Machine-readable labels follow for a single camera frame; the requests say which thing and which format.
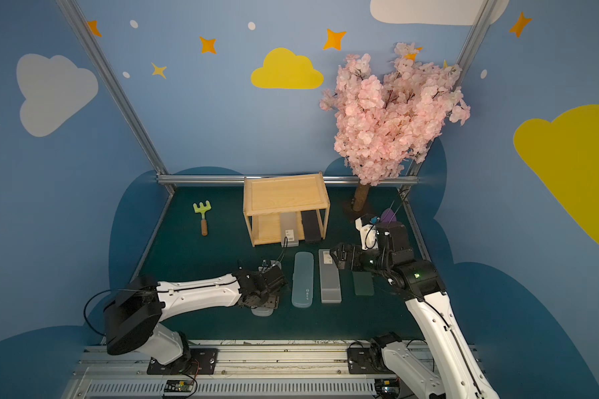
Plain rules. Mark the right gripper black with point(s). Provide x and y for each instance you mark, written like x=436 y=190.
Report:
x=352 y=256

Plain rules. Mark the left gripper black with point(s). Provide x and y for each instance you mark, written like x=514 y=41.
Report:
x=271 y=278

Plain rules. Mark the clear rounded pencil case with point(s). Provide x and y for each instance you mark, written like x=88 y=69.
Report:
x=262 y=312

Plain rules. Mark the tall frosted grey pencil case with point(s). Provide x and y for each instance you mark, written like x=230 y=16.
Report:
x=330 y=289

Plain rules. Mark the dark green pencil case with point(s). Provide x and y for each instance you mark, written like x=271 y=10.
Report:
x=363 y=284

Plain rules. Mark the teal pencil case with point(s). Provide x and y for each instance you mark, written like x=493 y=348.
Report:
x=303 y=280

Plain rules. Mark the black pencil case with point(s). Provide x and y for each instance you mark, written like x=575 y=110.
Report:
x=310 y=224

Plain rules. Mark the frosted pencil case with label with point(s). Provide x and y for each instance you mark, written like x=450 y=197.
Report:
x=289 y=230

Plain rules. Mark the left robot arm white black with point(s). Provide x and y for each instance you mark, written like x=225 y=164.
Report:
x=133 y=319

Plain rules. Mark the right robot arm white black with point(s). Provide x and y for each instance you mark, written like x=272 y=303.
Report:
x=386 y=252

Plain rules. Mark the light wooden shelf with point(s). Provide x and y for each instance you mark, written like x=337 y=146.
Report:
x=266 y=199

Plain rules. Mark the purple toy trowel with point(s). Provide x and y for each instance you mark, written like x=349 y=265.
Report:
x=388 y=216

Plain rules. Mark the pink cherry blossom tree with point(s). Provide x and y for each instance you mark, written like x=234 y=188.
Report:
x=382 y=122

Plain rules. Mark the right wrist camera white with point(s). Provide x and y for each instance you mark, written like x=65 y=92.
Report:
x=366 y=225

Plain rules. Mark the green toy rake wooden handle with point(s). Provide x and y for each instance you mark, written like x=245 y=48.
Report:
x=202 y=208

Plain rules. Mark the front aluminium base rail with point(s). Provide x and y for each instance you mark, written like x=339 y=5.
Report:
x=248 y=369

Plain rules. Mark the aluminium frame rail back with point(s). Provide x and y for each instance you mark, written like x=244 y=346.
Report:
x=236 y=180

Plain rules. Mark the left aluminium frame post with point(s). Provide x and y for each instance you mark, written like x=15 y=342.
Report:
x=78 y=23

